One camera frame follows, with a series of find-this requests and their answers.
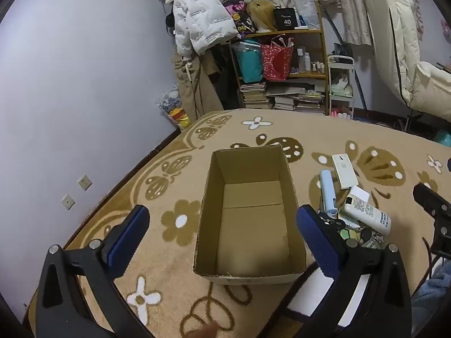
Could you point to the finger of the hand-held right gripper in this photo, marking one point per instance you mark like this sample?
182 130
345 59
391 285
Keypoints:
431 200

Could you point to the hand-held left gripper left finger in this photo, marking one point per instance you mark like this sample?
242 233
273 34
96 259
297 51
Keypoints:
127 243

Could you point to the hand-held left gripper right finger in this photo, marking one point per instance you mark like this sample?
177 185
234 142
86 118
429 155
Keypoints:
317 243

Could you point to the bunch of keys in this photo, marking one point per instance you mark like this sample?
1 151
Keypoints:
366 236

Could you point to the white remote control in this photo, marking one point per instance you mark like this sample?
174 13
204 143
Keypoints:
370 214

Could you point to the cardboard box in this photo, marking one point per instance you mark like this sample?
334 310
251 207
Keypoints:
253 232

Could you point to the white charger adapter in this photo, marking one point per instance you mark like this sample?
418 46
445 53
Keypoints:
363 192

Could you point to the light blue cylindrical gadget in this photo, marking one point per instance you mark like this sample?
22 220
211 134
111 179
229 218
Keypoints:
327 192

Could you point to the teal round object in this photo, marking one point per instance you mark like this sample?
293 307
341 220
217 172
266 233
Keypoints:
442 138

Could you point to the blue fleece garment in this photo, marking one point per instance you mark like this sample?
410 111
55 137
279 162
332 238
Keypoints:
435 288

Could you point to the beige floral blanket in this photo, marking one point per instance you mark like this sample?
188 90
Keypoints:
310 130

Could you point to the stack of books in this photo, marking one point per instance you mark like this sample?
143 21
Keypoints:
299 104
253 97

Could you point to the plastic bag of toys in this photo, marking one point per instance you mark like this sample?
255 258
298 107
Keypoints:
172 105

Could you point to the white duvet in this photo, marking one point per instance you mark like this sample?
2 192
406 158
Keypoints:
398 42

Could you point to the white trolley cart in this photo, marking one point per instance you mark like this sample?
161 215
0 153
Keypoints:
340 60

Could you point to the beige hanging trousers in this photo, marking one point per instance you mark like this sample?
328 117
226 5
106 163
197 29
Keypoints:
192 88

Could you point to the row of cosmetic bottles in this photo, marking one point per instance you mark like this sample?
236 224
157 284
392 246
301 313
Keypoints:
304 61

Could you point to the red patterned bag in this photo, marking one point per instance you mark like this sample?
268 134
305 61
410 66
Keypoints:
276 61

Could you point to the teal bag in plastic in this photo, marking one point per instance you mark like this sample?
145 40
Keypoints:
248 63

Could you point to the black hanging garment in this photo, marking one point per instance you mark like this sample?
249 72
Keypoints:
220 74

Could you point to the beige curtain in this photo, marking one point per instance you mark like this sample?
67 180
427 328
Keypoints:
352 17

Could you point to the yellow wooden shelf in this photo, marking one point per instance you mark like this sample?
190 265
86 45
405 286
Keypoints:
282 33

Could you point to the black gift box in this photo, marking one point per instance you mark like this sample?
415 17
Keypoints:
285 19

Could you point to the clear plastic bag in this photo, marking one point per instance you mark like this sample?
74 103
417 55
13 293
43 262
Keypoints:
306 7

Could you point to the blonde wig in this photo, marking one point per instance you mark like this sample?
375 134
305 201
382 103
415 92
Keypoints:
262 14

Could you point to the white puffer jacket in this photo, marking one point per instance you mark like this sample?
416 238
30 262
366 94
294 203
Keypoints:
201 17

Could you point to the purple and black bag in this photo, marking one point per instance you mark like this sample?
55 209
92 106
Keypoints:
239 16

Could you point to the wall socket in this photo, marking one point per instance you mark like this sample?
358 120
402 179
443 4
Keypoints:
67 202
84 182

